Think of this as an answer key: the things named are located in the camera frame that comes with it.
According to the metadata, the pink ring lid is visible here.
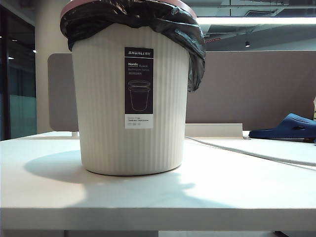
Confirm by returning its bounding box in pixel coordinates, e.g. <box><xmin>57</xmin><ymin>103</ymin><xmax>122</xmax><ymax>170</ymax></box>
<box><xmin>61</xmin><ymin>0</ymin><xmax>198</xmax><ymax>19</ymax></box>

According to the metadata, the dark blue slipper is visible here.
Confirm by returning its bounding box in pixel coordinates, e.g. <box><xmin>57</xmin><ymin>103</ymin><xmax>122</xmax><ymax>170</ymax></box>
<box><xmin>248</xmin><ymin>113</ymin><xmax>316</xmax><ymax>144</ymax></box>

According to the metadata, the black garbage bag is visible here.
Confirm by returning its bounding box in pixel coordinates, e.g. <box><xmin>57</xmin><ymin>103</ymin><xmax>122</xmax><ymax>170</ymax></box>
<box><xmin>59</xmin><ymin>0</ymin><xmax>206</xmax><ymax>93</ymax></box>

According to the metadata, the brown fabric desk partition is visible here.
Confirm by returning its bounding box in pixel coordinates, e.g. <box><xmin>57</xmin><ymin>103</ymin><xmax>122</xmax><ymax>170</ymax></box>
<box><xmin>184</xmin><ymin>50</ymin><xmax>316</xmax><ymax>124</ymax></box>

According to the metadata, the white ribbed plastic trash can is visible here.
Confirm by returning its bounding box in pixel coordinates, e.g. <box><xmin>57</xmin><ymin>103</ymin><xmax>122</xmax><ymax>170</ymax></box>
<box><xmin>71</xmin><ymin>23</ymin><xmax>192</xmax><ymax>176</ymax></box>

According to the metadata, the glass office wall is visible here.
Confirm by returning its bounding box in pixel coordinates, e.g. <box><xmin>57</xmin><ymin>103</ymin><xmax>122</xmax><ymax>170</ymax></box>
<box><xmin>0</xmin><ymin>4</ymin><xmax>35</xmax><ymax>141</ymax></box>

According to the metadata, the black white product label sticker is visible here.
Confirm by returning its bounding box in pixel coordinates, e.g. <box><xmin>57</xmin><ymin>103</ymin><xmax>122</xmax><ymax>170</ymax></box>
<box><xmin>124</xmin><ymin>46</ymin><xmax>154</xmax><ymax>129</ymax></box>

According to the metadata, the grey rounded desk partition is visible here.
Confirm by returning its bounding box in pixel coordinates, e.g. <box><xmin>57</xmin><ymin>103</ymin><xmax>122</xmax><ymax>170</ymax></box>
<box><xmin>47</xmin><ymin>53</ymin><xmax>79</xmax><ymax>132</ymax></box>

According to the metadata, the white cable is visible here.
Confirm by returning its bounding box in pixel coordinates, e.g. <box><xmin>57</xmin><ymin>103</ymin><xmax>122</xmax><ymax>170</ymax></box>
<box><xmin>184</xmin><ymin>135</ymin><xmax>316</xmax><ymax>171</ymax></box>

